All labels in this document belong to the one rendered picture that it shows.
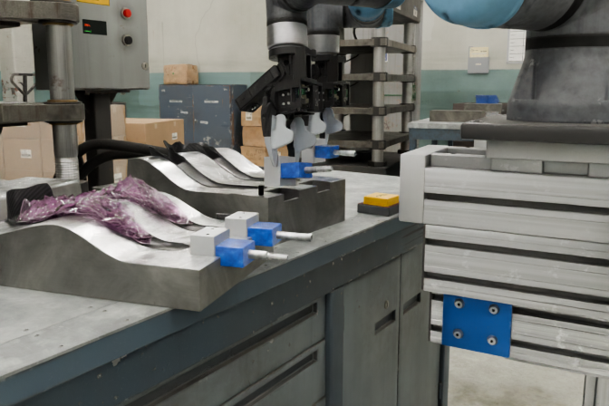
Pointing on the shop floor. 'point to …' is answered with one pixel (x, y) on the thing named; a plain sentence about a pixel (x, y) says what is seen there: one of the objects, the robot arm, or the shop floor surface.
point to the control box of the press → (99, 38)
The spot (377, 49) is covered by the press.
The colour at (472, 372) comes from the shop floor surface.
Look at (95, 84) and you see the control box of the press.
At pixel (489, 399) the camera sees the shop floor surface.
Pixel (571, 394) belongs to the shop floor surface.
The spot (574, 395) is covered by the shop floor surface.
